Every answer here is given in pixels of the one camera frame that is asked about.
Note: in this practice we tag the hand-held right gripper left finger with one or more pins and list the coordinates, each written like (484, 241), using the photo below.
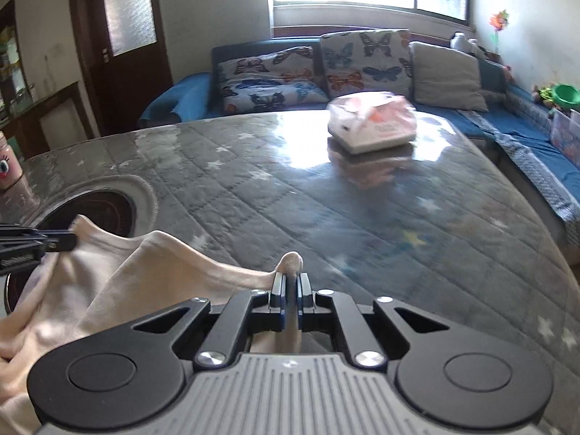
(279, 301)

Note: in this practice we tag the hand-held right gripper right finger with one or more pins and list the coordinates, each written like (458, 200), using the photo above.
(302, 301)

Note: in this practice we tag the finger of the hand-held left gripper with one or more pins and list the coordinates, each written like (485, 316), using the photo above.
(54, 241)

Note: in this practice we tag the cream knit garment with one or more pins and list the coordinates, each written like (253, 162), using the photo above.
(149, 272)

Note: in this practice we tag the round black induction cooker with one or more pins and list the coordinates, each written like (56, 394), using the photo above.
(104, 210)

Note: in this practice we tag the pink cup with eye print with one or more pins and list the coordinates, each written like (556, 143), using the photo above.
(10, 163)

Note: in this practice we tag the dark wooden cabinet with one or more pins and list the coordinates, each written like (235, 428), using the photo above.
(50, 113)

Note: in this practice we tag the dark wooden door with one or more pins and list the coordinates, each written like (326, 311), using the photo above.
(136, 72)

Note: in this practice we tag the tissue pack in plastic bag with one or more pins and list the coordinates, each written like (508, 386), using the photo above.
(371, 122)

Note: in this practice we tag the flat butterfly print pillow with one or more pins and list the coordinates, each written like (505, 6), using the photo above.
(267, 81)

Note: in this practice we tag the upright butterfly print pillow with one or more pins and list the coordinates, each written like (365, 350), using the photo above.
(362, 63)

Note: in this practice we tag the plain grey pillow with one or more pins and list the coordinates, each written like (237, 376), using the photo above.
(446, 77)

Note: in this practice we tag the blue corner sofa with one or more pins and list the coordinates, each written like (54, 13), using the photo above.
(521, 127)

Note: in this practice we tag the black and white plush toy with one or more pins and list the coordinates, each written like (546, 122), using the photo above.
(462, 43)

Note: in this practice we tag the clear plastic storage box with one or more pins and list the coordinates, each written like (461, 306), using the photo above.
(566, 138)

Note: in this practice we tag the green and yellow toy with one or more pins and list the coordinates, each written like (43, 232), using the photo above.
(543, 95)

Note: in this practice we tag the green plastic bowl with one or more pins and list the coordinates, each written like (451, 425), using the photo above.
(566, 96)

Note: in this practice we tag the colourful pinwheel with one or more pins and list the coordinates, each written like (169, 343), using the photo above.
(498, 20)

